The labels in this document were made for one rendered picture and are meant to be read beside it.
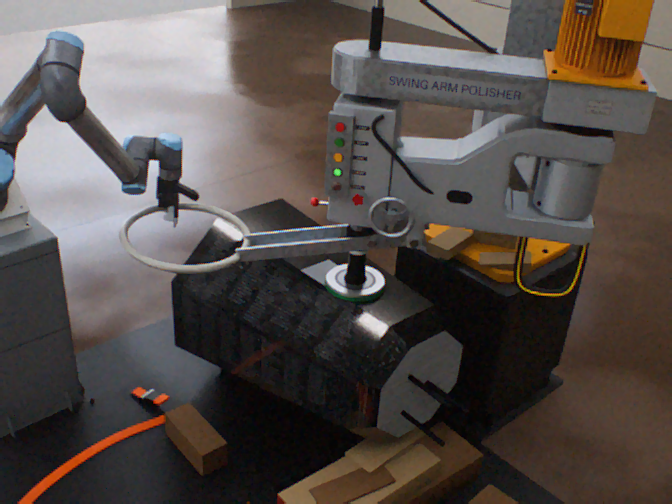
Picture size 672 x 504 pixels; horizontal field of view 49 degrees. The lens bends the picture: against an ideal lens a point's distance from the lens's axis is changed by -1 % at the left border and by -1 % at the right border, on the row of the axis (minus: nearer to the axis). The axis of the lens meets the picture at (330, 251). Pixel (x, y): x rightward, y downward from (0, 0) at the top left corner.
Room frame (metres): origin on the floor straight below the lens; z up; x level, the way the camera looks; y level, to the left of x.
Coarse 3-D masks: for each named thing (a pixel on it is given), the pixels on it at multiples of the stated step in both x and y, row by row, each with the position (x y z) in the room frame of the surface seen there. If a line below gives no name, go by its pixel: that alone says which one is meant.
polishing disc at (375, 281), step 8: (344, 264) 2.41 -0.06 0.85; (328, 272) 2.35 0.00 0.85; (336, 272) 2.35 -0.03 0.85; (344, 272) 2.36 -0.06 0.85; (368, 272) 2.37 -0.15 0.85; (376, 272) 2.37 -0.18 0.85; (328, 280) 2.29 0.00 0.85; (336, 280) 2.30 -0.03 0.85; (344, 280) 2.30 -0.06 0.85; (368, 280) 2.31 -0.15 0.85; (376, 280) 2.31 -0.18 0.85; (384, 280) 2.32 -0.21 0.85; (336, 288) 2.24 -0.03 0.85; (344, 288) 2.25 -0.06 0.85; (352, 288) 2.25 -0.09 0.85; (360, 288) 2.25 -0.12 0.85; (368, 288) 2.26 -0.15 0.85; (376, 288) 2.26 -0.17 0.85; (352, 296) 2.21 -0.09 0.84; (360, 296) 2.21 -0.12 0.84; (368, 296) 2.22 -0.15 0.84
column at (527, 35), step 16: (512, 0) 2.79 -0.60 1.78; (528, 0) 2.77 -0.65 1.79; (544, 0) 2.76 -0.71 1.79; (560, 0) 2.74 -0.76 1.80; (512, 16) 2.78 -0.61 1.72; (528, 16) 2.77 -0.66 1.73; (544, 16) 2.75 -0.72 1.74; (560, 16) 2.74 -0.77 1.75; (512, 32) 2.78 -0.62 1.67; (528, 32) 2.77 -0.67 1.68; (544, 32) 2.75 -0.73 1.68; (512, 48) 2.78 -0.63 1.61; (528, 48) 2.76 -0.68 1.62; (544, 48) 2.75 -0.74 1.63; (512, 176) 2.75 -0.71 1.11; (480, 240) 2.78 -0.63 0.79; (496, 240) 2.76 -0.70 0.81; (512, 240) 2.74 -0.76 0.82
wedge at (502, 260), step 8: (480, 256) 2.65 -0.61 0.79; (488, 256) 2.64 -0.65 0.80; (496, 256) 2.63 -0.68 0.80; (504, 256) 2.62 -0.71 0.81; (512, 256) 2.62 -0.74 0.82; (528, 256) 2.60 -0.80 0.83; (480, 264) 2.58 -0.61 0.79; (488, 264) 2.58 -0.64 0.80; (496, 264) 2.57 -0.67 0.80; (504, 264) 2.57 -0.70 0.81; (512, 264) 2.56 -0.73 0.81; (528, 264) 2.55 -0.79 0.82; (528, 272) 2.55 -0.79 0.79
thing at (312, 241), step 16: (400, 224) 2.34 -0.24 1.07; (256, 240) 2.43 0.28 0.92; (272, 240) 2.42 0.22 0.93; (288, 240) 2.41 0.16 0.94; (304, 240) 2.40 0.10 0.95; (320, 240) 2.38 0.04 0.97; (336, 240) 2.27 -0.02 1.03; (352, 240) 2.26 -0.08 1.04; (368, 240) 2.25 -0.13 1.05; (384, 240) 2.24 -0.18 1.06; (400, 240) 2.23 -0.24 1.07; (416, 240) 2.19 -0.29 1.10; (256, 256) 2.32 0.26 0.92; (272, 256) 2.31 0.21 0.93; (288, 256) 2.30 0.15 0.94
